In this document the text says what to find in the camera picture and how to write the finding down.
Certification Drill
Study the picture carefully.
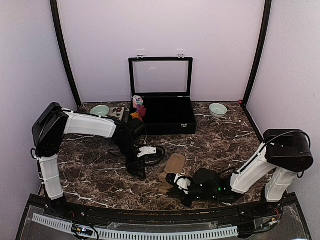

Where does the brown sock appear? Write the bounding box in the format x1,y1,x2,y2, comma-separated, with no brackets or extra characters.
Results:
158,153,186,194

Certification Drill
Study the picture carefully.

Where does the magenta purple rolled sock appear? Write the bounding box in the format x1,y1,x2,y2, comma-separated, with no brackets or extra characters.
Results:
136,104,147,118

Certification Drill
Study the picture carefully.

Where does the green ceramic bowl on plate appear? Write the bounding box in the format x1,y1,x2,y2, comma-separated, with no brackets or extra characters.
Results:
90,105,110,117

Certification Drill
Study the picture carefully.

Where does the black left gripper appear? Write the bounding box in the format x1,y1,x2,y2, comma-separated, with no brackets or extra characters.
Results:
115,139,147,180

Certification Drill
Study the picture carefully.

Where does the black compartment storage box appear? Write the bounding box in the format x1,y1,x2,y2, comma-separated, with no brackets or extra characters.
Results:
128,56,197,135

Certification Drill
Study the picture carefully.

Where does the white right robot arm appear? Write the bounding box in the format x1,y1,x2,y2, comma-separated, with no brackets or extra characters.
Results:
165,129,314,217

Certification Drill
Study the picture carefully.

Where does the black left corner post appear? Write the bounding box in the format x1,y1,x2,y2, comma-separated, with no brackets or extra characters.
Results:
49,0,82,107

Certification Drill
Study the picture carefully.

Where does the magenta striped sock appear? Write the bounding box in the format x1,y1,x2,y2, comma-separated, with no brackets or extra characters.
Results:
130,112,143,121

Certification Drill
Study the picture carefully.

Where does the black corner post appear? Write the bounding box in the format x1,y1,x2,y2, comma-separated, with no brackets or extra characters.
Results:
242,0,272,108
49,0,82,107

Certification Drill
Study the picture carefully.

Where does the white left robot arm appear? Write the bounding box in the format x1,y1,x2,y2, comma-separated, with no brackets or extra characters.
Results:
30,102,166,218

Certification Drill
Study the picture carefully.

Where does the pink white rolled sock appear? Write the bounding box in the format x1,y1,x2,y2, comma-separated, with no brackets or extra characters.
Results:
132,95,144,109

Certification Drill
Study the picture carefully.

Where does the green bowl at right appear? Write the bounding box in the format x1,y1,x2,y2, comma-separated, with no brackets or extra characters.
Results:
209,103,228,119

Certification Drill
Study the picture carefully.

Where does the white perforated front rail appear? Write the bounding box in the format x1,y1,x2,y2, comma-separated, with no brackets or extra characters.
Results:
31,213,239,240

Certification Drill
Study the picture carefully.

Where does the black right corner post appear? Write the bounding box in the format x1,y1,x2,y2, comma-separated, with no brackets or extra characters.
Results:
242,0,272,108

